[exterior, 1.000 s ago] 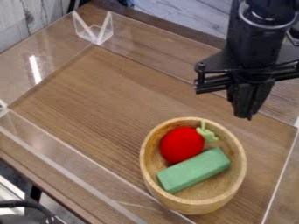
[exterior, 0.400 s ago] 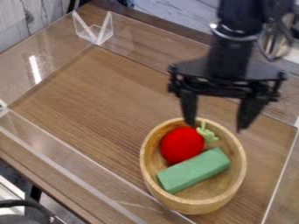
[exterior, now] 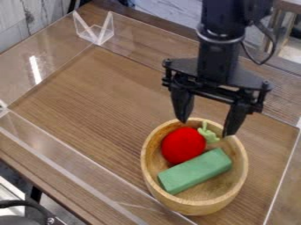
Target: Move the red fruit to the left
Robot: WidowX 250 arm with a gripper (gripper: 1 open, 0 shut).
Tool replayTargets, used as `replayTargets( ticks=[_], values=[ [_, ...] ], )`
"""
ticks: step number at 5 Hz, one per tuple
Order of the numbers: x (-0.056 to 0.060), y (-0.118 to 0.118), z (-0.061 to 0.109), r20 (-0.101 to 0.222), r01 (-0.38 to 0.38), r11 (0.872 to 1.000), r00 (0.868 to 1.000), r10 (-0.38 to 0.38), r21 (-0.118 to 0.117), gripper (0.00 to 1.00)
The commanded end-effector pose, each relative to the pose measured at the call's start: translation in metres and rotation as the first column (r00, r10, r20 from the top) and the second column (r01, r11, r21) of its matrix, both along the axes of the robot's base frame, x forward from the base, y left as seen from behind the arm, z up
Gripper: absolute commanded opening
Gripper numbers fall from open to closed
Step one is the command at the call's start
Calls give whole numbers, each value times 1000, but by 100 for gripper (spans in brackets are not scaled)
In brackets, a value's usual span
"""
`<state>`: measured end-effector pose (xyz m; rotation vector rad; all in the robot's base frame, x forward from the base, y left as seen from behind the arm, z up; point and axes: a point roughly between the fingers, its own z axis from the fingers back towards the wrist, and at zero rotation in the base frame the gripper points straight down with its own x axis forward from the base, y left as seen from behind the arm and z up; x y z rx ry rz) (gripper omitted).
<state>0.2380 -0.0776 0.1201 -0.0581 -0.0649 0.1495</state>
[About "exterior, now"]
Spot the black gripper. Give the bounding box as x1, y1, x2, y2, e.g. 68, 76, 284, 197
161, 38, 271, 137

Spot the red plush fruit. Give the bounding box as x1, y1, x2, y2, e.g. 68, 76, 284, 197
160, 121, 219, 164

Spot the wooden bowl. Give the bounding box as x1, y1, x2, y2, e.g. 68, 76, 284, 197
140, 118, 248, 215

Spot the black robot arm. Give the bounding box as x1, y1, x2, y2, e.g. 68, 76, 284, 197
161, 0, 272, 136

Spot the green rectangular block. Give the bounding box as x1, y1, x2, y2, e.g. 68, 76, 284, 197
157, 148, 232, 195

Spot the metal stand in background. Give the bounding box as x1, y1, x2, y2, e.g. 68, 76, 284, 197
267, 9, 295, 54

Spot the black table leg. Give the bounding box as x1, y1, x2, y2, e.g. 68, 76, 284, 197
29, 186, 42, 202

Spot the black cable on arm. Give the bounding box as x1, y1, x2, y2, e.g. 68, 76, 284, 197
238, 20, 278, 66

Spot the clear acrylic corner bracket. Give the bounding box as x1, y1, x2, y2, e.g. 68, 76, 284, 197
72, 11, 113, 46

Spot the clear acrylic front wall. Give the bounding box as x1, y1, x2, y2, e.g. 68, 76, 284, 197
0, 100, 196, 225

